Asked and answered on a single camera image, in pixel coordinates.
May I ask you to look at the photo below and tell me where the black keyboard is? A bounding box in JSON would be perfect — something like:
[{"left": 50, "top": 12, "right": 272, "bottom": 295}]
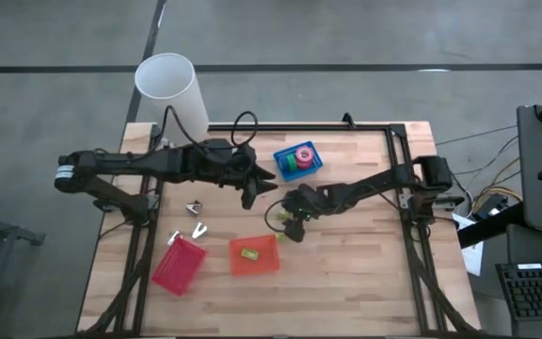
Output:
[{"left": 495, "top": 261, "right": 542, "bottom": 322}]

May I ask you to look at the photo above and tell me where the yellow cable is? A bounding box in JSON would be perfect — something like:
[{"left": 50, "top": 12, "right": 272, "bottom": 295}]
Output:
[{"left": 470, "top": 157, "right": 521, "bottom": 213}]

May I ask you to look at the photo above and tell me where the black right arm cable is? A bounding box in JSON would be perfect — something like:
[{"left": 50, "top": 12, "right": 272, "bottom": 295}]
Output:
[{"left": 263, "top": 197, "right": 296, "bottom": 235}]

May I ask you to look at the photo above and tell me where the black power box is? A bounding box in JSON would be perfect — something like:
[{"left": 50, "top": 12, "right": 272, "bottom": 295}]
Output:
[{"left": 471, "top": 195, "right": 510, "bottom": 222}]

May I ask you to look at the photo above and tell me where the black floor cable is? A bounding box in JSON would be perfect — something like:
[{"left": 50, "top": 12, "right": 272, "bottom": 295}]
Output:
[{"left": 434, "top": 123, "right": 519, "bottom": 147}]

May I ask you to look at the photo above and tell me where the blue plastic basket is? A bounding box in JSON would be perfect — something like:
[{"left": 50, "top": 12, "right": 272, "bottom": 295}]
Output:
[{"left": 272, "top": 140, "right": 325, "bottom": 183}]

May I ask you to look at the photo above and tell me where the white cylindrical bin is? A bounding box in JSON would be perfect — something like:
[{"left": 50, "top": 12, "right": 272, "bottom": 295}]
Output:
[{"left": 134, "top": 52, "right": 211, "bottom": 145}]

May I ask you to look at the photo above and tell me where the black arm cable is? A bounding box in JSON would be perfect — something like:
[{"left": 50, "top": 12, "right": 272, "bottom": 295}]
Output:
[
  {"left": 164, "top": 105, "right": 259, "bottom": 153},
  {"left": 263, "top": 197, "right": 296, "bottom": 235}
]

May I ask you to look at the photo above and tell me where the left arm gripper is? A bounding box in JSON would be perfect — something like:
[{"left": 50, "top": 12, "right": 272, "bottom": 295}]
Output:
[{"left": 206, "top": 137, "right": 279, "bottom": 212}]

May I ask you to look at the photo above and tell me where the white paper sheet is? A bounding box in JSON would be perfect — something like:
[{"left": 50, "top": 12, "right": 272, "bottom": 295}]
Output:
[{"left": 450, "top": 212, "right": 485, "bottom": 278}]

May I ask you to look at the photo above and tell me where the pink tape roll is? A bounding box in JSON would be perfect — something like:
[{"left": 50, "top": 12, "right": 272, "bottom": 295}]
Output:
[{"left": 295, "top": 145, "right": 315, "bottom": 166}]

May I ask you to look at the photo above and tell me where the dark grey desk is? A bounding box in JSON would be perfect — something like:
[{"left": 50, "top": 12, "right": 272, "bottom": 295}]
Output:
[{"left": 482, "top": 223, "right": 542, "bottom": 339}]

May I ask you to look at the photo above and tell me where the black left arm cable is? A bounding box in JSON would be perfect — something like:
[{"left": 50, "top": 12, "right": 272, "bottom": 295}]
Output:
[{"left": 164, "top": 105, "right": 259, "bottom": 153}]

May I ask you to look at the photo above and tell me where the black desk support bar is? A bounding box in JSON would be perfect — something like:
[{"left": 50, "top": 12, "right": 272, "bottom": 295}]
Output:
[{"left": 456, "top": 202, "right": 526, "bottom": 250}]

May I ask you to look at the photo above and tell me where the red plastic basket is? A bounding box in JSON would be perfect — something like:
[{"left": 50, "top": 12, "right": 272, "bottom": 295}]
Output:
[{"left": 151, "top": 234, "right": 208, "bottom": 298}]

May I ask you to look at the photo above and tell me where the black metal table frame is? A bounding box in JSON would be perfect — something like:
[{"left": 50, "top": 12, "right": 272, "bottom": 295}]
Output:
[{"left": 77, "top": 112, "right": 479, "bottom": 339}]

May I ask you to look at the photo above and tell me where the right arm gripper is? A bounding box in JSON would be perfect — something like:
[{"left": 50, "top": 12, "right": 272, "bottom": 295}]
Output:
[{"left": 282, "top": 183, "right": 322, "bottom": 244}]

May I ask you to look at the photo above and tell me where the orange plastic basket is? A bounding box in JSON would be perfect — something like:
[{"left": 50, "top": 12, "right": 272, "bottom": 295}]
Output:
[{"left": 228, "top": 234, "right": 281, "bottom": 278}]

